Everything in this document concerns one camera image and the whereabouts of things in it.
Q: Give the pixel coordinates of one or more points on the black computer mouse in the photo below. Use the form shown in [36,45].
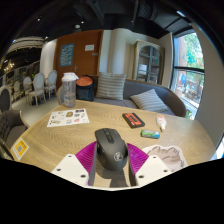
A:
[111,150]

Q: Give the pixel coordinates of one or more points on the black-framed window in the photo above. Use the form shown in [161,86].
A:
[188,73]

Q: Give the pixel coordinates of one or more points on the grey curved sofa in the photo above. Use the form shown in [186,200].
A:
[156,93]

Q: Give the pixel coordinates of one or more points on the blue poster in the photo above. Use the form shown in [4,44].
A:
[66,54]

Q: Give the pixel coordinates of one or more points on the white tube with orange cap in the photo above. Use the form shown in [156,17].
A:
[161,121]

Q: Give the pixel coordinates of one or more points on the group of white chairs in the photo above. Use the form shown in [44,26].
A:
[35,86]

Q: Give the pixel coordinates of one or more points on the wooden door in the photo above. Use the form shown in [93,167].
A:
[80,56]

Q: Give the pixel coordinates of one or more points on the small striped cushion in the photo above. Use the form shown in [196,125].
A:
[149,100]

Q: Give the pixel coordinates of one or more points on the large striped cushion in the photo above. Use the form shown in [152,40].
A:
[111,86]

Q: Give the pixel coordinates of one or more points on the dark tufted chair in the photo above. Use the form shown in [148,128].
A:
[8,123]

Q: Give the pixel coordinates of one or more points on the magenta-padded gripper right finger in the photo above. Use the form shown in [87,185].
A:
[150,166]

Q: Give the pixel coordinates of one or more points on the white sticker sheet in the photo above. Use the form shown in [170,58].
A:
[68,117]

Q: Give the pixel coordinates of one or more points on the white paper sign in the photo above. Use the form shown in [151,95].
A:
[89,47]

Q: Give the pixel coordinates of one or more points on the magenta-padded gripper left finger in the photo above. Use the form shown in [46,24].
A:
[75,166]

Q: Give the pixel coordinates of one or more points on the clear plastic shaker bottle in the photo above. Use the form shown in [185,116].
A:
[69,89]

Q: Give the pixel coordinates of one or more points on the black bag with orange top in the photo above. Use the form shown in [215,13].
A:
[85,88]

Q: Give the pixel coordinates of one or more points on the yellow square sticker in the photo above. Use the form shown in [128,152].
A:
[20,148]

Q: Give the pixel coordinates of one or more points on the grey glass-door cabinet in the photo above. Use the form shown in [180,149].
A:
[148,61]

